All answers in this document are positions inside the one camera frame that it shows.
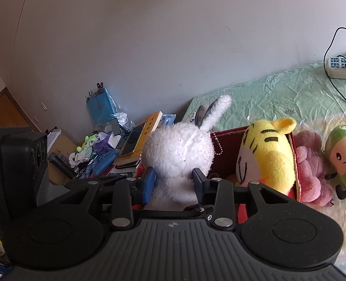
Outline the white power strip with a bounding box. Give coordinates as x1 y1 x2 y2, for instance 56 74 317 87
325 55 346 80

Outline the white plush rabbit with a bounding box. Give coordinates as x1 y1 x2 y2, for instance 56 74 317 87
142 94 233 211

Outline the red cardboard box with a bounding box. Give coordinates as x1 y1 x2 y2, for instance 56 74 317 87
210 126 303 203

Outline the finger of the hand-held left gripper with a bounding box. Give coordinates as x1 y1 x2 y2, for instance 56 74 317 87
48 152 76 180

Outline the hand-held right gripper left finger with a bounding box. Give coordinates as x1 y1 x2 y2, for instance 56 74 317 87
56 167 156 231

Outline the black charger cable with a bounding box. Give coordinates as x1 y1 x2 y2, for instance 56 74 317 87
324 27 346 109

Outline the blue pencil case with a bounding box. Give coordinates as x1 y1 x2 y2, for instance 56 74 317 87
83 149 118 180

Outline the clear plastic bag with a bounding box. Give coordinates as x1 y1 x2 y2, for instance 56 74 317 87
114 112 134 132

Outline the purple packet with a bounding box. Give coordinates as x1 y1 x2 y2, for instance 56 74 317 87
95 136 115 155

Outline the small white panda toy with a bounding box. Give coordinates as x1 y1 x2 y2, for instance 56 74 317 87
68 152 84 169

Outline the wooden door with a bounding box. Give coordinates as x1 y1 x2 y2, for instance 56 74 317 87
0 86 42 133

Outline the pink plush toy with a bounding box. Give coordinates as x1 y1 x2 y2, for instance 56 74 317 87
294 129 335 207

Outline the yellow book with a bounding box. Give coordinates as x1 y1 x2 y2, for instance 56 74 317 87
120 111 164 165

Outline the yellow tiger plush toy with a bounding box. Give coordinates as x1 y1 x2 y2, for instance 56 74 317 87
234 117 297 224

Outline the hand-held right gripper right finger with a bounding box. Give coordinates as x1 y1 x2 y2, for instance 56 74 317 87
192 168 298 230

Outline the small green frog toy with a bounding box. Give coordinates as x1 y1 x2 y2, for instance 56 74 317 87
77 133 101 153

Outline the smartphone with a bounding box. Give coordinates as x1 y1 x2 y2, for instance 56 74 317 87
120 124 146 156

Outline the black phone stand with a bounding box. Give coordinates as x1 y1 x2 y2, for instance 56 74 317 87
110 118 123 137

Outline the cartoon printed bed sheet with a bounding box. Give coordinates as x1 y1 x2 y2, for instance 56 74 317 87
180 60 346 270

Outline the metal ball chain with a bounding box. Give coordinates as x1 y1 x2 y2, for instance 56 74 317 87
211 133 224 156

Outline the blue bag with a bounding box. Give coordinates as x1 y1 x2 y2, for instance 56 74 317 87
86 83 118 126

